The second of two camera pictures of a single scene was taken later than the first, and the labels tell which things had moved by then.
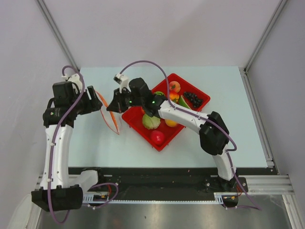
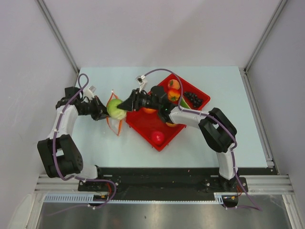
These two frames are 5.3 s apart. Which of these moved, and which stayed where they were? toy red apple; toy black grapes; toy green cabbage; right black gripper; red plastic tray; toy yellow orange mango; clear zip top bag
Moved: clear zip top bag; right black gripper; toy green cabbage
Stayed: toy red apple; toy yellow orange mango; toy black grapes; red plastic tray
